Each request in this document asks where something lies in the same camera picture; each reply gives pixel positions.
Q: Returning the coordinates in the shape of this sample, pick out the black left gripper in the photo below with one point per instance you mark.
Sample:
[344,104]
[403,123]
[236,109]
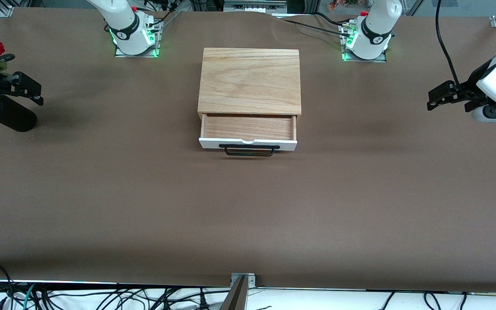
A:
[472,87]

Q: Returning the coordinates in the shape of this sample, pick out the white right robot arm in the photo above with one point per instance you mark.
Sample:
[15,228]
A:
[123,26]

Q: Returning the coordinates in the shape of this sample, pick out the wooden drawer cabinet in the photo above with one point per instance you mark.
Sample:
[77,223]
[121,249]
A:
[250,82]

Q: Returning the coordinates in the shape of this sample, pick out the black cylindrical vase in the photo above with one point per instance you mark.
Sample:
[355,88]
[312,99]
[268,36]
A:
[9,114]

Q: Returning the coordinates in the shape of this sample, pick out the brown table cover sheet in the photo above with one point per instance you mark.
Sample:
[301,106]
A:
[248,206]

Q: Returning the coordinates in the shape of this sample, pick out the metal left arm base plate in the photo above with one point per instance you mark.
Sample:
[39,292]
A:
[362,58]

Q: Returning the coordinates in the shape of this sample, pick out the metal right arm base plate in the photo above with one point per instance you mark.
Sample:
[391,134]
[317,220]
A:
[136,52]

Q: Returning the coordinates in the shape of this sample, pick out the aluminium frame rail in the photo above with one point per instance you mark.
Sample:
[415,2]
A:
[254,6]

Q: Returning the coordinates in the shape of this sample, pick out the metal table edge bracket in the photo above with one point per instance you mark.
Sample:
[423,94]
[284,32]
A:
[243,280]

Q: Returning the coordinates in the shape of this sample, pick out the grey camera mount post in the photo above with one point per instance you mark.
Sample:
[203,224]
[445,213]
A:
[235,297]

